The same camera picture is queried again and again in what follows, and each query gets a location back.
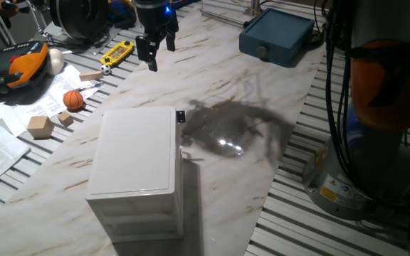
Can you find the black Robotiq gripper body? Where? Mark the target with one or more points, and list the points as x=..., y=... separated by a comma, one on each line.
x=155, y=17

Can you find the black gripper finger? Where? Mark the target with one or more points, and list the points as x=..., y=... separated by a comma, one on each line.
x=171, y=41
x=149, y=51

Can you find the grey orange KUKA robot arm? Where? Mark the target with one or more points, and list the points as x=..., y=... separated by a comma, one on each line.
x=386, y=89

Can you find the white plastic drawer cabinet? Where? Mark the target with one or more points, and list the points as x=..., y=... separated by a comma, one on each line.
x=134, y=149

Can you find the person's left hand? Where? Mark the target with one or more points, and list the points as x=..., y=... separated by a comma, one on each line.
x=8, y=9

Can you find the blue cloth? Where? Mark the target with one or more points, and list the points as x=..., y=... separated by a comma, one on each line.
x=121, y=16

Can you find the small soccer ball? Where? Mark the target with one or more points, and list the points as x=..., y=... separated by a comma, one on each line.
x=106, y=69

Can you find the long wooden block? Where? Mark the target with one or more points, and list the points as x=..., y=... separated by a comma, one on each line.
x=91, y=75

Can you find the pen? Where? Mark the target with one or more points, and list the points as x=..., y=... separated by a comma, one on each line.
x=89, y=86

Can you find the black round spool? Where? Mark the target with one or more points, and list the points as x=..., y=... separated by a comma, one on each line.
x=80, y=16

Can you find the small orange basketball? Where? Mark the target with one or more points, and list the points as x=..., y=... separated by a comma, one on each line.
x=73, y=100

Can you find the white egg-shaped object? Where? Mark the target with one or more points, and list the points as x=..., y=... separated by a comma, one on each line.
x=55, y=61

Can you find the blue box with knob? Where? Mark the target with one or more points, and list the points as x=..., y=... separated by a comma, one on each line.
x=276, y=33

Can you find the small wooden cube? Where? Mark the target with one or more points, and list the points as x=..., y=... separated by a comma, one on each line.
x=65, y=119

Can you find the orange black teach pendant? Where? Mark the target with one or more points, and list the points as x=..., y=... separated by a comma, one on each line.
x=23, y=67

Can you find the big wooden cube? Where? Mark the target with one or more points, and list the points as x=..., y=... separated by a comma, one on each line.
x=40, y=127

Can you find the aluminium profile rail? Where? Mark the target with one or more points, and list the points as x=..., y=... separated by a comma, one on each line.
x=223, y=16

